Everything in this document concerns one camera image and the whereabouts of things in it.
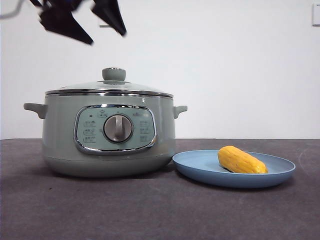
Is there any white wall switch plate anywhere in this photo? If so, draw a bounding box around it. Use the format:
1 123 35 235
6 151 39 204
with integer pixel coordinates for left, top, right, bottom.
311 4 320 27

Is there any yellow corn cob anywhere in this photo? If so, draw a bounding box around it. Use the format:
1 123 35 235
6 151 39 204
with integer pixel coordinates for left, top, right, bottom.
217 145 269 175

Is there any glass lid with green knob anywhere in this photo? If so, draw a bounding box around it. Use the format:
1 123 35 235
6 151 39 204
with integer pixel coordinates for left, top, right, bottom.
45 67 174 98

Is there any pale green electric steamer pot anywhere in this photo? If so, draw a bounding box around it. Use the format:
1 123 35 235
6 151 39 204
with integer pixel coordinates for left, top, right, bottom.
23 92 188 179

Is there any blue round plate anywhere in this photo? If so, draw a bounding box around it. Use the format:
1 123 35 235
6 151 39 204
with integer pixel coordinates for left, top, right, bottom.
171 149 297 189

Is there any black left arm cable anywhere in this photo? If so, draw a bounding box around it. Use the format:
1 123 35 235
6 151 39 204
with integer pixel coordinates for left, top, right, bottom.
0 0 27 20

